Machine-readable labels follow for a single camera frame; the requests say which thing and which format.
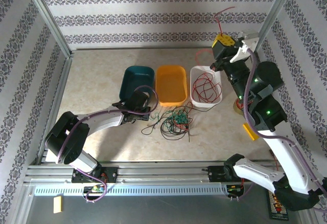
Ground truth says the teal plastic bin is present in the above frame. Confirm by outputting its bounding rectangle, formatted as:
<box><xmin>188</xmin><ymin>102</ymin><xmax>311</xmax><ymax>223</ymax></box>
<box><xmin>119</xmin><ymin>65</ymin><xmax>155</xmax><ymax>105</ymax></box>

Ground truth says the orange plastic bin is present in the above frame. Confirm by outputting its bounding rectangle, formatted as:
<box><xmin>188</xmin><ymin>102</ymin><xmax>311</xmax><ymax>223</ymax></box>
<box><xmin>155</xmin><ymin>65</ymin><xmax>188</xmax><ymax>107</ymax></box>

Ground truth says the round red gold tin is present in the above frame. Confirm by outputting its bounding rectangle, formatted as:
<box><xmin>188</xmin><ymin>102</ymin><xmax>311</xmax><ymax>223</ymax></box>
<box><xmin>233</xmin><ymin>98</ymin><xmax>246</xmax><ymax>115</ymax></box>

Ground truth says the white plastic bin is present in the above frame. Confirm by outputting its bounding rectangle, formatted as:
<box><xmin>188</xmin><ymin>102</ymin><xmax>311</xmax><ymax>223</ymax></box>
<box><xmin>190</xmin><ymin>65</ymin><xmax>223</xmax><ymax>109</ymax></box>

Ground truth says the yellow flat stick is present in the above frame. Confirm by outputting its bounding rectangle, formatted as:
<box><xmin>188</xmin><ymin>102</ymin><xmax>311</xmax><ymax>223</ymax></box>
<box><xmin>242</xmin><ymin>123</ymin><xmax>260</xmax><ymax>141</ymax></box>

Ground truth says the thin red power lead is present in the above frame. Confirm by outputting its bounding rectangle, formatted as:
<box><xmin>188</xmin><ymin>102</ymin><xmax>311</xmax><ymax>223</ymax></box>
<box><xmin>270</xmin><ymin>152</ymin><xmax>281</xmax><ymax>171</ymax></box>

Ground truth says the small circuit board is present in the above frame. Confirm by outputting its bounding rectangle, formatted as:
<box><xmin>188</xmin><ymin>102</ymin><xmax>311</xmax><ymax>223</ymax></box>
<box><xmin>83</xmin><ymin>185</ymin><xmax>106</xmax><ymax>193</ymax></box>
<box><xmin>226</xmin><ymin>185</ymin><xmax>245</xmax><ymax>193</ymax></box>

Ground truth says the grey metal sheet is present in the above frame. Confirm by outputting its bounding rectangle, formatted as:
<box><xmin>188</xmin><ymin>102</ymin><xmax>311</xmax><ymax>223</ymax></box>
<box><xmin>15</xmin><ymin>183</ymin><xmax>315</xmax><ymax>224</ymax></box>

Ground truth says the pale yellow block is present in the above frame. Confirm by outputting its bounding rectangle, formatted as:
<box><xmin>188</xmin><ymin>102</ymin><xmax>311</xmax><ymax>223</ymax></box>
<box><xmin>53</xmin><ymin>195</ymin><xmax>63</xmax><ymax>213</ymax></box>

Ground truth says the black yellow connector board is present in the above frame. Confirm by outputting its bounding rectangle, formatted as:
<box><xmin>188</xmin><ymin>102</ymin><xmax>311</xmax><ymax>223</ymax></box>
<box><xmin>268</xmin><ymin>190</ymin><xmax>291</xmax><ymax>220</ymax></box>

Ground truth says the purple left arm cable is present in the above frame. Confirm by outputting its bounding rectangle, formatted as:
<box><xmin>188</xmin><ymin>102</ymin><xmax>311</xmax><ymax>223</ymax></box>
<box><xmin>57</xmin><ymin>85</ymin><xmax>159</xmax><ymax>204</ymax></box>

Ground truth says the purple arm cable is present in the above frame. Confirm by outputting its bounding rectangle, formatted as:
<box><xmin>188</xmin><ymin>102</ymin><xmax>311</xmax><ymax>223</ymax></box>
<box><xmin>57</xmin><ymin>85</ymin><xmax>159</xmax><ymax>204</ymax></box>
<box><xmin>228</xmin><ymin>49</ymin><xmax>327</xmax><ymax>213</ymax></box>

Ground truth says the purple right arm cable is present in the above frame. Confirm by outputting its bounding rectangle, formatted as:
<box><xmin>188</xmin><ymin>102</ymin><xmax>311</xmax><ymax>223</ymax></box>
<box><xmin>228</xmin><ymin>49</ymin><xmax>327</xmax><ymax>213</ymax></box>

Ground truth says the thin aluminium edge rail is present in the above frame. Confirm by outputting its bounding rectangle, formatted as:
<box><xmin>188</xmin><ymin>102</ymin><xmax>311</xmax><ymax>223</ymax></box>
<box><xmin>70</xmin><ymin>45</ymin><xmax>253</xmax><ymax>52</ymax></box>

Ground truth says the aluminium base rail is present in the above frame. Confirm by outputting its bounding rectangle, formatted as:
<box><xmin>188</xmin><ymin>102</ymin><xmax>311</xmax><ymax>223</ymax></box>
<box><xmin>24</xmin><ymin>160</ymin><xmax>305</xmax><ymax>186</ymax></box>

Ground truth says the aluminium frame post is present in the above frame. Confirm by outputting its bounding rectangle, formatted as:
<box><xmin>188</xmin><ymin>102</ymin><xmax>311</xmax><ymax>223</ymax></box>
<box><xmin>251</xmin><ymin>0</ymin><xmax>299</xmax><ymax>54</ymax></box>
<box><xmin>21</xmin><ymin>0</ymin><xmax>73</xmax><ymax>59</ymax></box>

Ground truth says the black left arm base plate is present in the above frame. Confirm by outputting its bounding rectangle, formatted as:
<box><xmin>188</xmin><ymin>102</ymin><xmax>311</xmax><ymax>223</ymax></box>
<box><xmin>71</xmin><ymin>166</ymin><xmax>120</xmax><ymax>184</ymax></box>

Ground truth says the slotted grey cable duct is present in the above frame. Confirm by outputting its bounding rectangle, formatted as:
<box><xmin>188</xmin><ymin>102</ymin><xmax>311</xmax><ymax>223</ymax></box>
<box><xmin>34</xmin><ymin>184</ymin><xmax>229</xmax><ymax>197</ymax></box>

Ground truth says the aluminium side rail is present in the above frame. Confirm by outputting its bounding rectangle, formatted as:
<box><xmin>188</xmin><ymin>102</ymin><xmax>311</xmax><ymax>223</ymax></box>
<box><xmin>35</xmin><ymin>52</ymin><xmax>75</xmax><ymax>165</ymax></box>

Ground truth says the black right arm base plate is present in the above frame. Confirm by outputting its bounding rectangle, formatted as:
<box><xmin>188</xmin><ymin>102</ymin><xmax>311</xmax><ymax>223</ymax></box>
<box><xmin>207</xmin><ymin>165</ymin><xmax>256</xmax><ymax>183</ymax></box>

